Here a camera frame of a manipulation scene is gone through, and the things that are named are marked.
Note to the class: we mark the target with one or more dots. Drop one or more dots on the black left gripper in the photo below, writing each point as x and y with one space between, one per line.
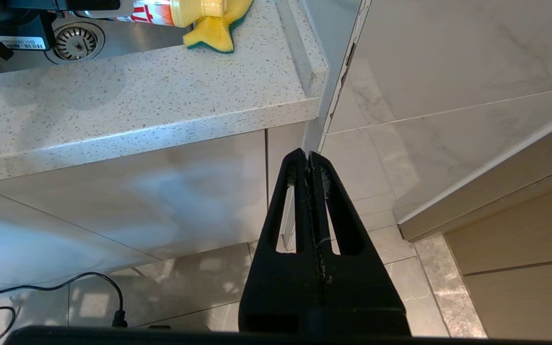
17 24

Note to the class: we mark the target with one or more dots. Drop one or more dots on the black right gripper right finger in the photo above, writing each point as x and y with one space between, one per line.
362 297

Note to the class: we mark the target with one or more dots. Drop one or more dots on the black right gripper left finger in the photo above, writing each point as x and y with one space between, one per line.
281 287

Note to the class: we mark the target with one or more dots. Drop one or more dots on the yellow-capped dish soap bottle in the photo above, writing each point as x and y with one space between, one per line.
185 12

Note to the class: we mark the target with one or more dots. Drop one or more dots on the yellow green sponge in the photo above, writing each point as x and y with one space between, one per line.
213 36

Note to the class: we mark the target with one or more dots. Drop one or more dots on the metal sink drain strainer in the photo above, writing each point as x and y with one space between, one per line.
77 43

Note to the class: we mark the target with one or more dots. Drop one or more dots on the stainless steel sink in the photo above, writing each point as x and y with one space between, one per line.
137 38

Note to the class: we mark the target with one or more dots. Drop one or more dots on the narrow glossy cabinet door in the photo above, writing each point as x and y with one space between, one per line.
281 148

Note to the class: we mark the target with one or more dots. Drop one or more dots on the light wooden cabinet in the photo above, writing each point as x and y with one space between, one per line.
520 239

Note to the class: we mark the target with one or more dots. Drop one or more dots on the wide glossy cabinet door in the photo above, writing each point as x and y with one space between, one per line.
113 201

